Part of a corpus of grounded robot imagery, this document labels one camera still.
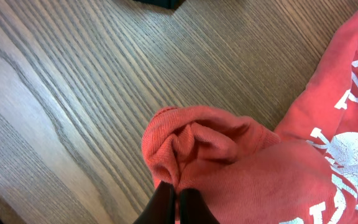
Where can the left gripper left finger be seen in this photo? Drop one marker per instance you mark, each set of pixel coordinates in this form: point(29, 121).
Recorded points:
point(161, 207)

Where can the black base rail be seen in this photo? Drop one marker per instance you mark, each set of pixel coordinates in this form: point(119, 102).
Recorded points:
point(167, 4)

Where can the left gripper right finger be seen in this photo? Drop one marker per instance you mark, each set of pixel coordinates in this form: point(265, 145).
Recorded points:
point(193, 209)

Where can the red printed t-shirt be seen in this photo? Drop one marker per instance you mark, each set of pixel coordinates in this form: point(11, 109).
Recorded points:
point(304, 171)

